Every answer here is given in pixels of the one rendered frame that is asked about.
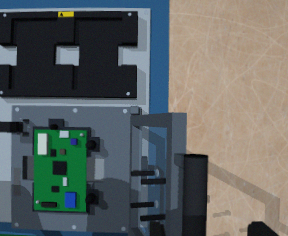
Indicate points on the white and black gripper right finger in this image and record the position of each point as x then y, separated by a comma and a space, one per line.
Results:
259, 228

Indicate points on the green circuit board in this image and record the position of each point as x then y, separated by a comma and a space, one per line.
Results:
60, 164

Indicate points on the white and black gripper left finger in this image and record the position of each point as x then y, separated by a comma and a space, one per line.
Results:
157, 229

